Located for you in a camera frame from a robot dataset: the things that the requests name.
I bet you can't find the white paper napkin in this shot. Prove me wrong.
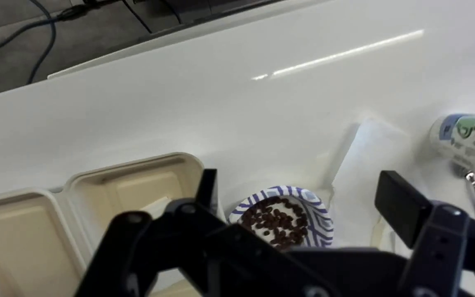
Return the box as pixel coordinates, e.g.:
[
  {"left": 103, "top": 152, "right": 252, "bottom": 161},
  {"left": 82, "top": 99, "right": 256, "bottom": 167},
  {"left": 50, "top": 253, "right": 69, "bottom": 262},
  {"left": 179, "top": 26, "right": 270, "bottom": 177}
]
[{"left": 330, "top": 117, "right": 430, "bottom": 253}]

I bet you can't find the blue cable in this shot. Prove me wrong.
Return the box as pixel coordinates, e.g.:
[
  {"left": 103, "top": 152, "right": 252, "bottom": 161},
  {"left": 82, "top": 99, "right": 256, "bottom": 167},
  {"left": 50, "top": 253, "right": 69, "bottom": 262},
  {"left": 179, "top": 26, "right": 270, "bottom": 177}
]
[
  {"left": 27, "top": 0, "right": 57, "bottom": 85},
  {"left": 0, "top": 6, "right": 98, "bottom": 56}
]

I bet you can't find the beige foam clamshell pack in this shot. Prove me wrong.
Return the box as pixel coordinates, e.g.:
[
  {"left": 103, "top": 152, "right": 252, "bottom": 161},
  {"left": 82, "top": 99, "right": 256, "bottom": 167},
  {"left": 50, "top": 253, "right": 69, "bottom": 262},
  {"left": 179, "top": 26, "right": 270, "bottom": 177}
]
[{"left": 0, "top": 152, "right": 221, "bottom": 297}]

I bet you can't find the heap of coffee beans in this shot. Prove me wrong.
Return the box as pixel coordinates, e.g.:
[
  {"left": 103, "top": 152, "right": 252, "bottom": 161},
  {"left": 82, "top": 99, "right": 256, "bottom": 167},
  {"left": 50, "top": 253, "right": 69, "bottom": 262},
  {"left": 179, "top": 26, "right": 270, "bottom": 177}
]
[{"left": 242, "top": 197, "right": 309, "bottom": 250}]

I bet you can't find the white tissue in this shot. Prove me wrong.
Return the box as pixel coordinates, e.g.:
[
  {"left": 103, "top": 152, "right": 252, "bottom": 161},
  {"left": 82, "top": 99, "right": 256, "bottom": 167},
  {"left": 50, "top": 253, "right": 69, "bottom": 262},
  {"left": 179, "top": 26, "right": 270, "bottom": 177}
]
[{"left": 139, "top": 196, "right": 177, "bottom": 219}]

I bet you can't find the blue patterned paper bowl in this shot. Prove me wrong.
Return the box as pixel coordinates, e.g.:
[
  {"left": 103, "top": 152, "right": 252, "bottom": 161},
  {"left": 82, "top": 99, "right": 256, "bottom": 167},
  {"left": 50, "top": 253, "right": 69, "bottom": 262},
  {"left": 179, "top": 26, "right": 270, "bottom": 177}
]
[{"left": 227, "top": 185, "right": 335, "bottom": 250}]

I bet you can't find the black cable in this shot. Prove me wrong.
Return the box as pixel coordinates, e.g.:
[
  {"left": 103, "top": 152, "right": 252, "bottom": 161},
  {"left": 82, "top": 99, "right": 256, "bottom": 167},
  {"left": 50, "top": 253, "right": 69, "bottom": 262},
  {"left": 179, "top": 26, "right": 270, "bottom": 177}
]
[
  {"left": 121, "top": 0, "right": 154, "bottom": 34},
  {"left": 160, "top": 0, "right": 183, "bottom": 24}
]

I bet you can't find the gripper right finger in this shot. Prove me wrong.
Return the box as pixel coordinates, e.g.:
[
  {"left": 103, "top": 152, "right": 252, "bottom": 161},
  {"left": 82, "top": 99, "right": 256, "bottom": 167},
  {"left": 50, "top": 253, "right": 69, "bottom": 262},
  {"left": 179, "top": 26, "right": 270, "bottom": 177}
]
[{"left": 374, "top": 170, "right": 475, "bottom": 297}]

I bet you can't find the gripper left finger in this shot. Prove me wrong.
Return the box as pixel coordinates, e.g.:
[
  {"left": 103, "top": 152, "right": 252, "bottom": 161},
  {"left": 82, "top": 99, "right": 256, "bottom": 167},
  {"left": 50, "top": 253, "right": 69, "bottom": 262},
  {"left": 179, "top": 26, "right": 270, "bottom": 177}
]
[{"left": 75, "top": 168, "right": 304, "bottom": 297}]

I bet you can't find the printed plastic bottle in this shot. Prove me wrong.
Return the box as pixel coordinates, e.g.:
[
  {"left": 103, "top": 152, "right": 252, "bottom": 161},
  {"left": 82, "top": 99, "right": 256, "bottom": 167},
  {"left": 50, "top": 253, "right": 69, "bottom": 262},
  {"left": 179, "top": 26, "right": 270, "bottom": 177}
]
[{"left": 429, "top": 113, "right": 475, "bottom": 184}]

